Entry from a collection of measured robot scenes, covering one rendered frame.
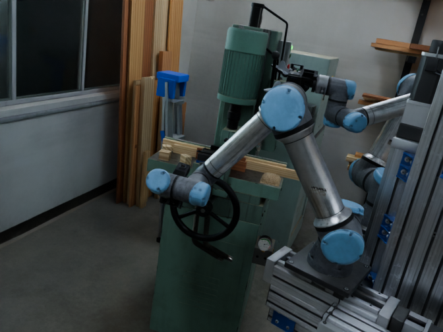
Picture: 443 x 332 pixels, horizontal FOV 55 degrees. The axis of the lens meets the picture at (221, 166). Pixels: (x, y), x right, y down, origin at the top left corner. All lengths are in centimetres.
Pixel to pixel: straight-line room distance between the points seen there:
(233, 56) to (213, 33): 266
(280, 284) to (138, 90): 211
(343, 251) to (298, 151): 31
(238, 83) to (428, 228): 91
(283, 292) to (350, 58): 294
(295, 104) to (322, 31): 308
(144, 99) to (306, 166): 224
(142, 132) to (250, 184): 166
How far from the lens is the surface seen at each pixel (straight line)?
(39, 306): 248
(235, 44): 181
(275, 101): 113
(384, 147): 193
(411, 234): 151
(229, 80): 182
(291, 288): 152
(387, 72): 413
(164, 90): 275
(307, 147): 117
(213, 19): 447
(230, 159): 135
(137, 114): 329
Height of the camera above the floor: 152
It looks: 19 degrees down
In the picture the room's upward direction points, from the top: 9 degrees clockwise
